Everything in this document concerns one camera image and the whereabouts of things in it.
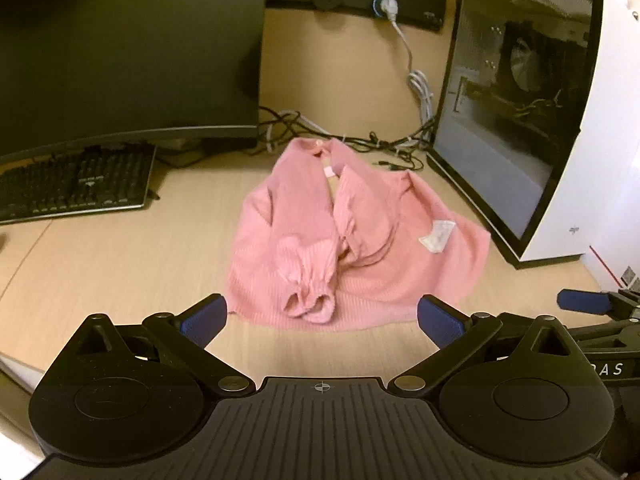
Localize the black curved monitor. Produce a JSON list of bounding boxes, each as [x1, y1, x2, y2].
[[0, 0, 271, 167]]

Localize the black audio jack cables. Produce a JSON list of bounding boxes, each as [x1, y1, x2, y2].
[[377, 157, 426, 173]]

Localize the black cable bundle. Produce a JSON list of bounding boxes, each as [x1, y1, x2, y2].
[[257, 105, 436, 171]]

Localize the black keyboard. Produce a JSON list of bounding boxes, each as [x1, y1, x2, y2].
[[0, 144, 161, 225]]

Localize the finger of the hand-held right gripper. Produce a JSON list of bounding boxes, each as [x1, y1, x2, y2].
[[556, 287, 640, 320]]

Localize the white plug with coiled cable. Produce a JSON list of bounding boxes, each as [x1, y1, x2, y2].
[[372, 0, 436, 148]]

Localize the pink knit sweater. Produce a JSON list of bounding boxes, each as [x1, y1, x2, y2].
[[227, 137, 492, 333]]

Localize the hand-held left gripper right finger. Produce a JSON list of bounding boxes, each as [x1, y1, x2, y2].
[[387, 295, 601, 398]]

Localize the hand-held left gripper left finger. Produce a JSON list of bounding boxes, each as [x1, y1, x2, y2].
[[45, 292, 257, 398]]

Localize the white paper sheet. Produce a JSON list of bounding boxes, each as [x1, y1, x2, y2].
[[0, 352, 48, 480]]

